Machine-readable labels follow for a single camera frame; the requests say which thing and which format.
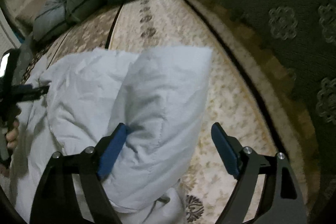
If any grey blue folded duvet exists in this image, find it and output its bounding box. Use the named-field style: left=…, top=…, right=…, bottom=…
left=33, top=0, right=104, bottom=42

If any light blue quilted jacket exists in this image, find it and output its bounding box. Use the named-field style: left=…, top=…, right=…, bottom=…
left=9, top=46, right=213, bottom=223

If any beige pillow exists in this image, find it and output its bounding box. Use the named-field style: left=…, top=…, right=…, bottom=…
left=1, top=0, right=47, bottom=37

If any floral patterned bed blanket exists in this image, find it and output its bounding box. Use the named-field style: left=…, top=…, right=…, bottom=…
left=28, top=0, right=307, bottom=223

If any person's left hand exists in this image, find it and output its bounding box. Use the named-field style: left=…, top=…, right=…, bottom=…
left=6, top=118, right=19, bottom=153

